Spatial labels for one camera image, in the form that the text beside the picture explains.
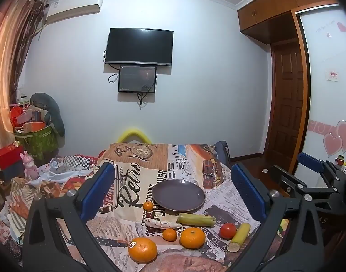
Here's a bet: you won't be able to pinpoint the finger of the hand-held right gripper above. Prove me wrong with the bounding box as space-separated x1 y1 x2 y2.
268 165 342 204
297 152 346 183

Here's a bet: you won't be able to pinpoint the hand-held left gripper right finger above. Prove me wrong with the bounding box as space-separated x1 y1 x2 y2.
229 162 324 272

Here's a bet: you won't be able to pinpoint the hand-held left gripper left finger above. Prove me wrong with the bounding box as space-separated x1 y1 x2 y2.
22 161 120 272

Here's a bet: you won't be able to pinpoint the red tomato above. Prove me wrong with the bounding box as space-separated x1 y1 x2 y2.
219 223 237 240

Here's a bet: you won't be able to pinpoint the yellow corn cob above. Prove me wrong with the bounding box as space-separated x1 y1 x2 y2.
176 213 216 227
227 223 251 253

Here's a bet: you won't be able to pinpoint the dark purple plate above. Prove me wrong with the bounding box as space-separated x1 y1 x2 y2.
152 179 206 214

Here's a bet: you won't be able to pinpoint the large orange with stem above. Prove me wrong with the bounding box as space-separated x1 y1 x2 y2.
180 227 206 249

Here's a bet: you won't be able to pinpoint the large orange with sticker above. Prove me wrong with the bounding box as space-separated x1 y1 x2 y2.
128 237 158 263

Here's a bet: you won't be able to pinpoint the black-white checkered cloth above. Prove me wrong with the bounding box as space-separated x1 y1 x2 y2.
62 154 92 171

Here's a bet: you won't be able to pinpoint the white wardrobe door with hearts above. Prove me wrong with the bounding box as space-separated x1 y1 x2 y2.
299 5 346 176

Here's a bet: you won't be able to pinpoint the yellow curved tube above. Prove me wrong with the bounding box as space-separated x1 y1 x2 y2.
118 127 152 144

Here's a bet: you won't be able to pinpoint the brown wooden door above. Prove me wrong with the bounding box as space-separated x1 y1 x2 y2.
270 40 306 156

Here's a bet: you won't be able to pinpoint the printed newspaper-style tablecloth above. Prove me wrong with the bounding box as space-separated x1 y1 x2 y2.
62 142 263 272

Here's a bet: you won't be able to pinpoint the pink rabbit toy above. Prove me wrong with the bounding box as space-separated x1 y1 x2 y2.
20 151 39 181

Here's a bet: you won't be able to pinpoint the green bag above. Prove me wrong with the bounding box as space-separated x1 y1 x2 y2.
14 125 59 163

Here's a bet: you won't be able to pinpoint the orange patterned cloth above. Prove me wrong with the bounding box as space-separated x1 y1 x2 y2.
5 177 66 224

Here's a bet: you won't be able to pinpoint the red and white sticker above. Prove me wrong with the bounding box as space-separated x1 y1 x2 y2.
325 69 340 82

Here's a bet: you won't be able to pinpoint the grey plush pillow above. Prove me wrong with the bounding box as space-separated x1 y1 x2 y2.
29 92 66 138

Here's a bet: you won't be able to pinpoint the red box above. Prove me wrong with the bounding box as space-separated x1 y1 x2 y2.
0 144 25 173

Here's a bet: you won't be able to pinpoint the red gift boxes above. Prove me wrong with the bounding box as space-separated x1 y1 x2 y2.
9 104 46 133

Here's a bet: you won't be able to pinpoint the wooden overhead cabinet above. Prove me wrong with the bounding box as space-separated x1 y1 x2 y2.
237 0 342 44

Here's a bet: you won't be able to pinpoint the white air conditioner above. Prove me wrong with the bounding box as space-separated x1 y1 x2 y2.
45 0 106 25

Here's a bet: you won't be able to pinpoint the black cable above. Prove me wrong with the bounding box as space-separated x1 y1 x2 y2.
137 92 149 109
108 64 120 84

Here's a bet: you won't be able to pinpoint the small black wall monitor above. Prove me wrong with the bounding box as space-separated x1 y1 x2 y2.
118 65 157 93

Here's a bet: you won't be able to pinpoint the black wall television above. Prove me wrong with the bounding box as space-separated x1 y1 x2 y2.
105 28 174 66

